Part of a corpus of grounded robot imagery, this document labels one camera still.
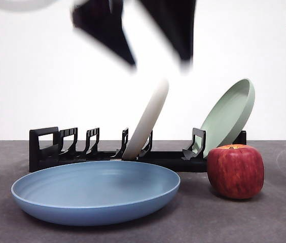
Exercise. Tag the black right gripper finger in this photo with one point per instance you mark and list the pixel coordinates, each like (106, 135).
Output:
(176, 22)

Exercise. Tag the blue plate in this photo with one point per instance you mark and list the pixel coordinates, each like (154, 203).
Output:
(94, 187)

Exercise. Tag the black plate rack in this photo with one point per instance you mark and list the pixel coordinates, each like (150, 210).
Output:
(193, 164)

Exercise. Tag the cream white plate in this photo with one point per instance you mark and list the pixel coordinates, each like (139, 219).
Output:
(148, 119)

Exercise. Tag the red apple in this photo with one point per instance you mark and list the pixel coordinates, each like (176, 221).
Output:
(235, 172)

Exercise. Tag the pale green plate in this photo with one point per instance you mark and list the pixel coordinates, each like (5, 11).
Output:
(226, 121)

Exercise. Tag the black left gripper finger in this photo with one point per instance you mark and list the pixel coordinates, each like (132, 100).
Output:
(105, 25)

